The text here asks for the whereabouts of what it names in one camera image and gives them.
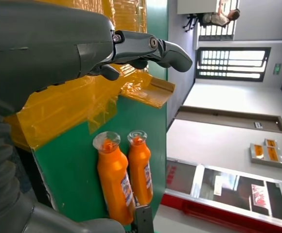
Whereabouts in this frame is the yellow film wrapped cardboard box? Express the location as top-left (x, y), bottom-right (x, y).
top-left (4, 0), bottom-right (176, 152)

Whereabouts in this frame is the green table mat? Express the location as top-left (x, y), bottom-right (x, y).
top-left (33, 0), bottom-right (169, 233)

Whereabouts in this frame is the white framed display board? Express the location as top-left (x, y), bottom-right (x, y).
top-left (160, 157), bottom-right (282, 233)

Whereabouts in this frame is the brown framed door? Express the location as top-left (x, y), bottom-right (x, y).
top-left (175, 105), bottom-right (282, 135)

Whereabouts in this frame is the grey fire equipment cabinet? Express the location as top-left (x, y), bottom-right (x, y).
top-left (249, 138), bottom-right (282, 168)

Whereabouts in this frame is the black office chair base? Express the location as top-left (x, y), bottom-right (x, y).
top-left (182, 13), bottom-right (201, 33)

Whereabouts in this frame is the white table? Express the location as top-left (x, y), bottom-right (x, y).
top-left (177, 0), bottom-right (221, 15)

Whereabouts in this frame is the person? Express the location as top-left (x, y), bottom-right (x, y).
top-left (202, 0), bottom-right (241, 28)

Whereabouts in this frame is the barred window dark frame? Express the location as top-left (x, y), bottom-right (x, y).
top-left (195, 47), bottom-right (271, 82)

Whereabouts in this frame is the barred window white frame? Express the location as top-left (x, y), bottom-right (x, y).
top-left (198, 0), bottom-right (239, 42)

